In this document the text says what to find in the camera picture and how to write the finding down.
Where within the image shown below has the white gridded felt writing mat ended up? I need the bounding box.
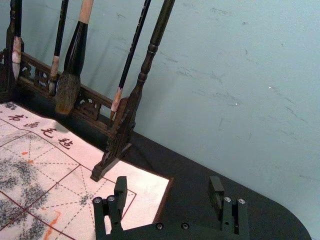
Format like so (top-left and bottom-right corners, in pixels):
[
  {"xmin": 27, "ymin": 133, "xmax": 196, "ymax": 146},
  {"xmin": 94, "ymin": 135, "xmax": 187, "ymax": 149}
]
[{"xmin": 0, "ymin": 100, "xmax": 175, "ymax": 240}]

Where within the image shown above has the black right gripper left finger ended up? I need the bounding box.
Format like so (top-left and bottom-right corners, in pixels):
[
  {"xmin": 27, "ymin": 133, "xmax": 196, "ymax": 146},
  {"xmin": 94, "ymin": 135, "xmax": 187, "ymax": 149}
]
[{"xmin": 92, "ymin": 175, "xmax": 129, "ymax": 240}]

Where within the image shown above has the thin black-handled calligraphy brush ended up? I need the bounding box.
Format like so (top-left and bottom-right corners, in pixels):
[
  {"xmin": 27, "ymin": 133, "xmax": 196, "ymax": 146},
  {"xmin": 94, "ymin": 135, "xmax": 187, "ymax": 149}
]
[{"xmin": 48, "ymin": 0, "xmax": 70, "ymax": 97}]

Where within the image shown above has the slim black pointed calligraphy brush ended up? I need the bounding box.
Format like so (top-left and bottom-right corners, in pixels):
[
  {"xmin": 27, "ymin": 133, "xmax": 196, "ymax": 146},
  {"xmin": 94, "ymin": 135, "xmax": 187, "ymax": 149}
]
[{"xmin": 108, "ymin": 0, "xmax": 152, "ymax": 126}]

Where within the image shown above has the large brown-bristled calligraphy brush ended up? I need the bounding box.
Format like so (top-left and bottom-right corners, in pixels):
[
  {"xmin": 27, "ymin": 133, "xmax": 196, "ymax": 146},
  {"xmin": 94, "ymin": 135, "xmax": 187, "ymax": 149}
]
[{"xmin": 54, "ymin": 0, "xmax": 95, "ymax": 116}]

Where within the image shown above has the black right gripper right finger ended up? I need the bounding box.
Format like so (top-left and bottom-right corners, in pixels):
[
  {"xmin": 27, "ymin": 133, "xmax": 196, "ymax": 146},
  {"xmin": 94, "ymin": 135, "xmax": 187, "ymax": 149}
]
[{"xmin": 208, "ymin": 175, "xmax": 250, "ymax": 237}]

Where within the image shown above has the dark carved wooden brush rack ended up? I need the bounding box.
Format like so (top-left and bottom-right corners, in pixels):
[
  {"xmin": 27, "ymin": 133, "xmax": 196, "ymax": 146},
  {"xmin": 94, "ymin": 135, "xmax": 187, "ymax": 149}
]
[{"xmin": 0, "ymin": 0, "xmax": 176, "ymax": 182}]

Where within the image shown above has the white-tipped calligraphy brush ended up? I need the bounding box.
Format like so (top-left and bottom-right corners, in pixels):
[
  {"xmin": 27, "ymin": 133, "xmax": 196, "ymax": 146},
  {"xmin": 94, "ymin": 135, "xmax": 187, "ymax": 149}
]
[{"xmin": 9, "ymin": 0, "xmax": 25, "ymax": 81}]

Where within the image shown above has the plain pale wall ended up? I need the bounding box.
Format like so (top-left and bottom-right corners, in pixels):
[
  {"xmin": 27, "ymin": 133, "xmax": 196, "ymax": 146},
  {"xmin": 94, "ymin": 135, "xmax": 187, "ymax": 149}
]
[{"xmin": 0, "ymin": 0, "xmax": 320, "ymax": 240}]

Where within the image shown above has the black table cloth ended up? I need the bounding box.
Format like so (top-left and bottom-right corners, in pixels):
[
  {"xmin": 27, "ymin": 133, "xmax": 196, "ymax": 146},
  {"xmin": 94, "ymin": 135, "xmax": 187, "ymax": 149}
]
[{"xmin": 0, "ymin": 84, "xmax": 314, "ymax": 240}]

